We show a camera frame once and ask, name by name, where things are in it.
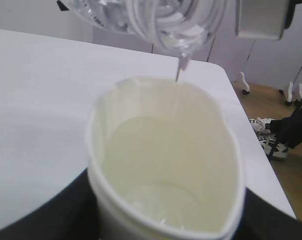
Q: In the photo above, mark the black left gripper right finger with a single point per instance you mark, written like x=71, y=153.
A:
x=262, y=221

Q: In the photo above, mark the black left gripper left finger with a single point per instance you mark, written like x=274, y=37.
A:
x=71, y=214

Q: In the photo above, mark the white paper cup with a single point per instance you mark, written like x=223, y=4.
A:
x=163, y=163

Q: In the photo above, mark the clear green-label water bottle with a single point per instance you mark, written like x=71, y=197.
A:
x=176, y=27

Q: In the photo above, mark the white black sneaker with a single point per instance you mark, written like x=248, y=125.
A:
x=267, y=139

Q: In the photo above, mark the black trouser leg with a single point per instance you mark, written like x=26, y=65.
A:
x=287, y=130

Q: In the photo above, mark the white partition foot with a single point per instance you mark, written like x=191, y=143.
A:
x=293, y=93
x=242, y=83

